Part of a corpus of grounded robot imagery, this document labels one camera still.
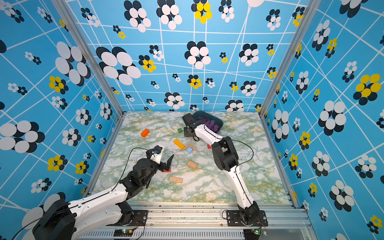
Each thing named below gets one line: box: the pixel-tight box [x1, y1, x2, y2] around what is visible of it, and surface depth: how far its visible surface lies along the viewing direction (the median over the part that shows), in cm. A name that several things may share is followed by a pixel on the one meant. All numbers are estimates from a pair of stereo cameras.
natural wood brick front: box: [169, 176, 183, 184], surface depth 87 cm
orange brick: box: [141, 128, 150, 138], surface depth 108 cm
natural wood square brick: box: [187, 160, 198, 170], surface depth 92 cm
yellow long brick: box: [173, 139, 186, 150], surface depth 104 cm
